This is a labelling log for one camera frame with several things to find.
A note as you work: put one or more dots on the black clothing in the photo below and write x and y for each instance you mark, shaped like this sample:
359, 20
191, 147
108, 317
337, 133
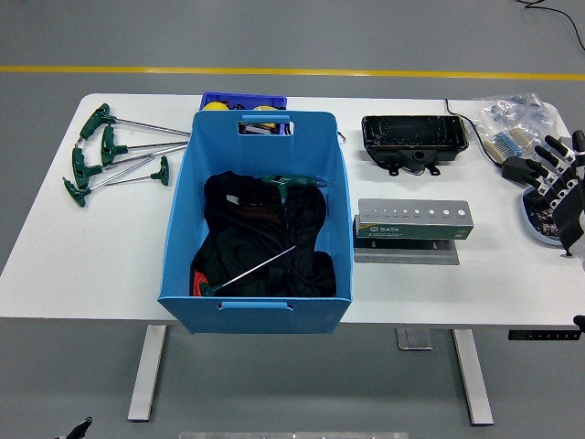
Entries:
256, 247

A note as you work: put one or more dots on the grey metal table bracket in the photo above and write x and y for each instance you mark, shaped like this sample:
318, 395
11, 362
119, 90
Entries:
413, 339

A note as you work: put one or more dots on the black plastic tray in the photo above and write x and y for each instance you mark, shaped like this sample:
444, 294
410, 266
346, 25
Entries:
411, 132

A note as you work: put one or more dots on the black table control panel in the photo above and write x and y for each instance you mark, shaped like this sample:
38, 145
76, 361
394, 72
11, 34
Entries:
544, 335

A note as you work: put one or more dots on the metal hex key stand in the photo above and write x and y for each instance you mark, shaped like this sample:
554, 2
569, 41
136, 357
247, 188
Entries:
411, 231

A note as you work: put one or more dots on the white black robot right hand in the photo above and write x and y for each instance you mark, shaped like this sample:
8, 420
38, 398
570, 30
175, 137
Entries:
571, 206

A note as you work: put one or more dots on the white table leg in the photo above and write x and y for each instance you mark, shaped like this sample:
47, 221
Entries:
146, 375
473, 379

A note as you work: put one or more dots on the black power adapter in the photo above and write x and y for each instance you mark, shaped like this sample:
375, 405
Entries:
514, 170

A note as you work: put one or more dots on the light blue plastic storage box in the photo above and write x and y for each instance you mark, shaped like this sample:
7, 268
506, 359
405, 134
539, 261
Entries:
185, 228

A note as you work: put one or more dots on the round dish of parts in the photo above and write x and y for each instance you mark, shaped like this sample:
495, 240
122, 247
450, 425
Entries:
532, 215

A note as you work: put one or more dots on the clear bag of blue resistors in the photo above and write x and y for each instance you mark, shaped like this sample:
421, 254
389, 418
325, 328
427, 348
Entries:
516, 114

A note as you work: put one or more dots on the red orange cloth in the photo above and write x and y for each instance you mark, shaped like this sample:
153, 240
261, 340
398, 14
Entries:
197, 281

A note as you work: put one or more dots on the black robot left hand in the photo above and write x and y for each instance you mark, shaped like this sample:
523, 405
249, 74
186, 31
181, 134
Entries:
82, 425

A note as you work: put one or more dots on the taped beige resistor strip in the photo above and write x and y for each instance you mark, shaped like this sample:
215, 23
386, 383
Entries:
507, 139

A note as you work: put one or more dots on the yellow ball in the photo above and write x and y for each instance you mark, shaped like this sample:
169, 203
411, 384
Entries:
215, 106
264, 108

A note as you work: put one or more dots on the dark blue plastic bin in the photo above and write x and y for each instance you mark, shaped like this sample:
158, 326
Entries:
242, 97

